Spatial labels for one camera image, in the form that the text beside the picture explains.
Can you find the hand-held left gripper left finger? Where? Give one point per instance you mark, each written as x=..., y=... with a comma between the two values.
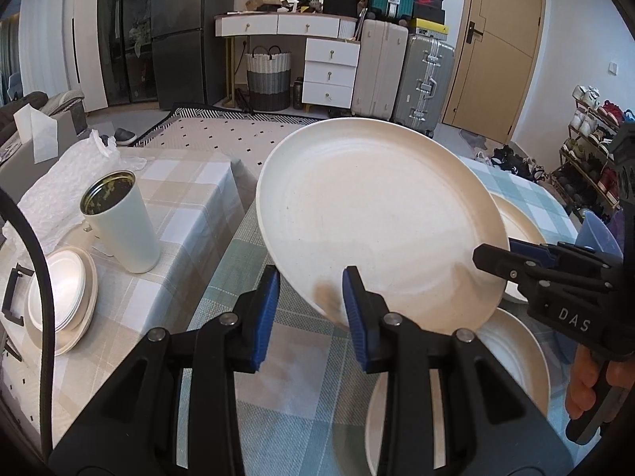
x=270, y=317

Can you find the silver suitcase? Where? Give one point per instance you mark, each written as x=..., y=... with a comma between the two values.
x=426, y=79

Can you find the wooden door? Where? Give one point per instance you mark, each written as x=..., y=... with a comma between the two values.
x=496, y=59

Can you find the wooden shoe rack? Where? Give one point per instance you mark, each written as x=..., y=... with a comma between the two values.
x=580, y=131

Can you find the scattered loose shoes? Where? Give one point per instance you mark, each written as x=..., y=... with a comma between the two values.
x=506, y=156

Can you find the dark bottle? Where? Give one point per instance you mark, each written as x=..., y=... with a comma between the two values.
x=298, y=93

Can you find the beige suitcase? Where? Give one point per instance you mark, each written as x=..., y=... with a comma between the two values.
x=379, y=69

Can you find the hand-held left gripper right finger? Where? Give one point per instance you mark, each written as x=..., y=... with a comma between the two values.
x=354, y=317

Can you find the green checked tablecloth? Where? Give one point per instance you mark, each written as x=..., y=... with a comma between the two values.
x=297, y=406

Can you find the patterned rug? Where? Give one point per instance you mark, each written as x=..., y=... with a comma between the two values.
x=208, y=134

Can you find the small white plate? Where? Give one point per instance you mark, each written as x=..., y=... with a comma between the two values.
x=59, y=287

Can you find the red black shoe box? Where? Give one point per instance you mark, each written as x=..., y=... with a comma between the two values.
x=427, y=6

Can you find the beige checked tablecloth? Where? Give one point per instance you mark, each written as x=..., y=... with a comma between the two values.
x=188, y=208

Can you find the dark grey fridge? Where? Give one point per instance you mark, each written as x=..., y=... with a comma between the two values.
x=178, y=34

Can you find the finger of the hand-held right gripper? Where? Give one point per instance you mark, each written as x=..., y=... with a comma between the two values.
x=533, y=252
x=501, y=263

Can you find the grey sofa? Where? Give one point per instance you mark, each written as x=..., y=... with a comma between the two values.
x=30, y=101

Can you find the white bubble wrap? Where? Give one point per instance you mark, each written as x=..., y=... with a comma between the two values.
x=54, y=183

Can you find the white dresser with drawers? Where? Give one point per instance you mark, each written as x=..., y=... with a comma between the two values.
x=327, y=74

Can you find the woven laundry basket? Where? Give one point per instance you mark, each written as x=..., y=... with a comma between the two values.
x=268, y=79

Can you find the small open cardboard box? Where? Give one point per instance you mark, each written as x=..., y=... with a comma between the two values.
x=263, y=1

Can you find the grey door mat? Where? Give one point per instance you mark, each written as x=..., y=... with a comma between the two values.
x=469, y=136

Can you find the blue bowl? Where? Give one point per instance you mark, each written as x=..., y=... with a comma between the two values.
x=595, y=233

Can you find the yellow black shoe box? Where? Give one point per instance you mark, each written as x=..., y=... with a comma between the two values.
x=429, y=29

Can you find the person's right hand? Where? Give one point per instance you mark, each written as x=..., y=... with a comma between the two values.
x=583, y=382

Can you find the white tissue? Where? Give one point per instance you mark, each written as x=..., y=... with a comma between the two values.
x=34, y=129

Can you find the white wardrobe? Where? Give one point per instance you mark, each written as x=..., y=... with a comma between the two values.
x=59, y=34

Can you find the stack of white plates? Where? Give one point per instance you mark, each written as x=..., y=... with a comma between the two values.
x=82, y=327

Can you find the black glass cabinet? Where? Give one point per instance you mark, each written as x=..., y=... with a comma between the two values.
x=124, y=34

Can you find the rows of assorted sneakers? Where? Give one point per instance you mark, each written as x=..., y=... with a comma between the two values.
x=585, y=119

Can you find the black metal bracket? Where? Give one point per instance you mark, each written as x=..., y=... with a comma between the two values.
x=9, y=297

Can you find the white tumbler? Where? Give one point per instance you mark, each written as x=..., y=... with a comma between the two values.
x=129, y=228

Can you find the grey tissue box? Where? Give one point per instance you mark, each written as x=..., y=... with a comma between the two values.
x=67, y=126

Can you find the grey slipper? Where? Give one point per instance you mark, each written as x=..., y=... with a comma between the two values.
x=125, y=136

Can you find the large cream plate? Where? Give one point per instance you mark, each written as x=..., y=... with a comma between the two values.
x=521, y=228
x=511, y=357
x=377, y=208

